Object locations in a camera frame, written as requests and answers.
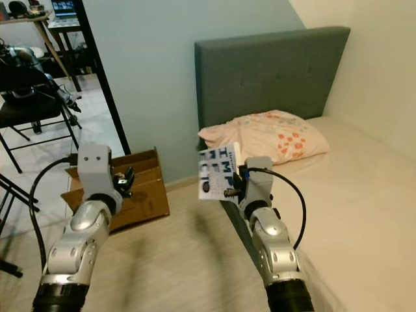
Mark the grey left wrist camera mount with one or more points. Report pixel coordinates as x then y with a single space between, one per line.
94 166

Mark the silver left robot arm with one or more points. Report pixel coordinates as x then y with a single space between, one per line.
78 253

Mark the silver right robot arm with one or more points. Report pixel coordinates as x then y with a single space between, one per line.
279 260

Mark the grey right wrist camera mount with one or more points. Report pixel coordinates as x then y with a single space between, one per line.
259 182

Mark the black door frame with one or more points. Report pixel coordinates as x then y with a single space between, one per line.
104 84

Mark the open black laptop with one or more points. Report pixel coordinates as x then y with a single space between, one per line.
65 10

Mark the black folding chair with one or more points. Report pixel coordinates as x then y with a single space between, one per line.
26 117

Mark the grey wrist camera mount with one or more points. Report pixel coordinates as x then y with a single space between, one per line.
94 166
259 182

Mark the pink dotted pillow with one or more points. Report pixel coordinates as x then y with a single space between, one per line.
279 133

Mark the dark grey bed frame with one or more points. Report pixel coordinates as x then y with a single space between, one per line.
240 227

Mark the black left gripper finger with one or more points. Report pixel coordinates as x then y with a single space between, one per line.
130 175

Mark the dark tangled equipment pile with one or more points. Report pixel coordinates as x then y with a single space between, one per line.
26 71

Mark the grey green upholstered headboard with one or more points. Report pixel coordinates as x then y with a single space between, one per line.
266 71

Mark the black metal frame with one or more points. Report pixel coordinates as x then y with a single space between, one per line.
16 195

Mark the cream sheeted bed mattress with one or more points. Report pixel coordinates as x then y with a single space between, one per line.
364 214

